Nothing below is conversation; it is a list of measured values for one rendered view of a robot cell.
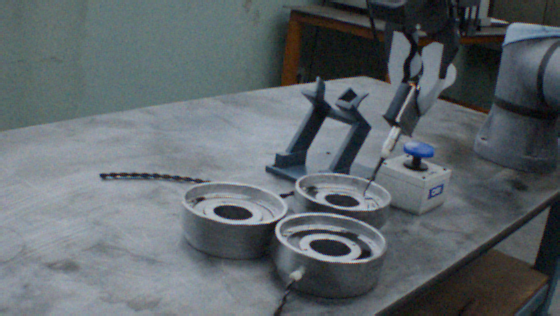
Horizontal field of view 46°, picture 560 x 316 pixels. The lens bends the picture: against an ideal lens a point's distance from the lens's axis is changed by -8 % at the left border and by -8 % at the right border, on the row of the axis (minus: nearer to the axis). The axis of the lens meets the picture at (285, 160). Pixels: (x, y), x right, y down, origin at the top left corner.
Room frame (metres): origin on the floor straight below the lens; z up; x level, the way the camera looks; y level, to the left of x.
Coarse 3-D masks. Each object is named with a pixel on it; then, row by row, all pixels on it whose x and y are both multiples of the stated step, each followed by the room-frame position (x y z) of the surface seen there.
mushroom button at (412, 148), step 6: (408, 144) 0.83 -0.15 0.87; (414, 144) 0.83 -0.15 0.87; (420, 144) 0.83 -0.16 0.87; (426, 144) 0.83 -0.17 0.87; (408, 150) 0.82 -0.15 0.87; (414, 150) 0.81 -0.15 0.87; (420, 150) 0.81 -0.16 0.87; (426, 150) 0.81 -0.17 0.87; (432, 150) 0.82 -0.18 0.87; (414, 156) 0.82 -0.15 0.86; (420, 156) 0.81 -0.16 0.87; (426, 156) 0.81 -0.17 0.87; (432, 156) 0.82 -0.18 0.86; (414, 162) 0.83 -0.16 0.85; (420, 162) 0.83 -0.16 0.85
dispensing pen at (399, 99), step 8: (400, 88) 0.80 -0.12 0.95; (408, 88) 0.79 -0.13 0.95; (400, 96) 0.79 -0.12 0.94; (392, 104) 0.79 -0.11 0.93; (400, 104) 0.78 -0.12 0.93; (392, 112) 0.78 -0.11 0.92; (392, 120) 0.77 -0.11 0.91; (392, 128) 0.78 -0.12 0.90; (400, 128) 0.78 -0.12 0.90; (392, 136) 0.77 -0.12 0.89; (384, 144) 0.77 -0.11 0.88; (392, 144) 0.77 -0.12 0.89; (384, 152) 0.77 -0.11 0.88; (376, 168) 0.76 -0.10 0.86; (368, 184) 0.75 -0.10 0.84
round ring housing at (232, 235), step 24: (192, 192) 0.67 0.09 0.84; (216, 192) 0.69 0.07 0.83; (240, 192) 0.70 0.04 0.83; (264, 192) 0.69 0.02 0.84; (192, 216) 0.61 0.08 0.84; (216, 216) 0.63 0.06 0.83; (240, 216) 0.67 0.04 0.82; (192, 240) 0.62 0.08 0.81; (216, 240) 0.60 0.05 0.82; (240, 240) 0.60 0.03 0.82; (264, 240) 0.61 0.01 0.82
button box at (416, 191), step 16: (400, 160) 0.85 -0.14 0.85; (384, 176) 0.82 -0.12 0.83; (400, 176) 0.80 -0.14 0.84; (416, 176) 0.79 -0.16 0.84; (432, 176) 0.80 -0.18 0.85; (448, 176) 0.83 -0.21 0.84; (400, 192) 0.80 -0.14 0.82; (416, 192) 0.79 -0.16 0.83; (432, 192) 0.80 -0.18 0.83; (400, 208) 0.80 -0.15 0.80; (416, 208) 0.78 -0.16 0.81; (432, 208) 0.81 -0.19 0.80
